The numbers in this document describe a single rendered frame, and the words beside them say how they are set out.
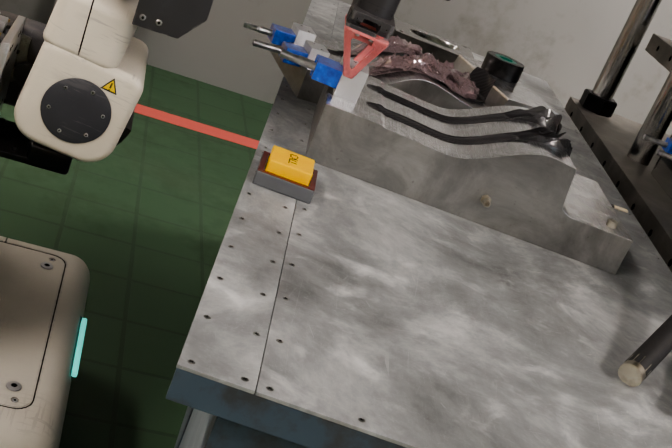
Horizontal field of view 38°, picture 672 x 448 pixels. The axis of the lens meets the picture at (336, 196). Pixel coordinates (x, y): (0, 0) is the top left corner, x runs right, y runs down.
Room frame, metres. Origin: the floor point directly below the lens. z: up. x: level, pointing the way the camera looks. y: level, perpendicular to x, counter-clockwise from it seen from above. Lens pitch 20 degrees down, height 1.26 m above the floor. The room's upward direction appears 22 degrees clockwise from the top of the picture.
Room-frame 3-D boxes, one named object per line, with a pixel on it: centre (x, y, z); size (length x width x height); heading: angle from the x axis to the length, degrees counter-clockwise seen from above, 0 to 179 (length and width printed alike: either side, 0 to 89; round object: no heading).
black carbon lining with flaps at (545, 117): (1.52, -0.16, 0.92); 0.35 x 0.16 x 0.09; 96
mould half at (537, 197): (1.51, -0.17, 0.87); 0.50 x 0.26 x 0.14; 96
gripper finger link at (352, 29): (1.42, 0.05, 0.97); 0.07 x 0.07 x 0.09; 6
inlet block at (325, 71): (1.43, 0.09, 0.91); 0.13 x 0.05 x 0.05; 96
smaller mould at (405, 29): (2.31, -0.07, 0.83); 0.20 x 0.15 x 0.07; 96
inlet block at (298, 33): (1.79, 0.22, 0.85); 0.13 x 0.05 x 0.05; 113
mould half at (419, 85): (1.85, -0.05, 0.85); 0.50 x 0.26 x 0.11; 113
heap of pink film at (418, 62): (1.85, -0.05, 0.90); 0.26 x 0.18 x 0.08; 113
